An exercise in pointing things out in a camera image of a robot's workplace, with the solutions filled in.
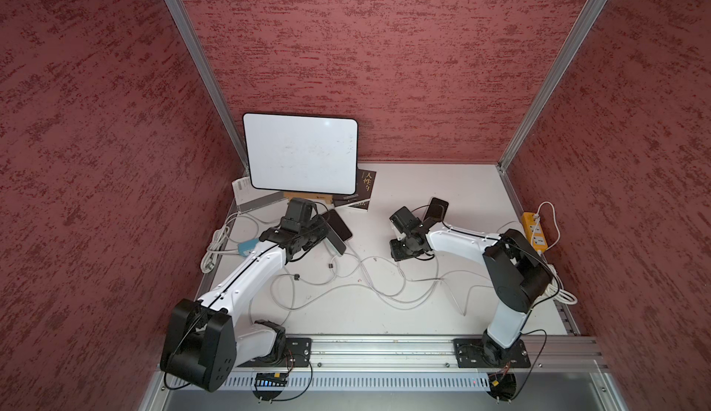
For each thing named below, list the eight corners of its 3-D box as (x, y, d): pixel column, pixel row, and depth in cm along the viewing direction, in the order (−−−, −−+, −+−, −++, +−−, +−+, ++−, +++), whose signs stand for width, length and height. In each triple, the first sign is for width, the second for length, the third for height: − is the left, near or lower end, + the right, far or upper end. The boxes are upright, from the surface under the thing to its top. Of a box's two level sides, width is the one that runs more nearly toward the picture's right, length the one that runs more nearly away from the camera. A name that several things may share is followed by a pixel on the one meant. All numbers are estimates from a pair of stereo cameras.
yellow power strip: (531, 251, 97) (537, 246, 94) (517, 216, 106) (521, 211, 103) (548, 251, 97) (553, 246, 94) (531, 216, 106) (536, 211, 103)
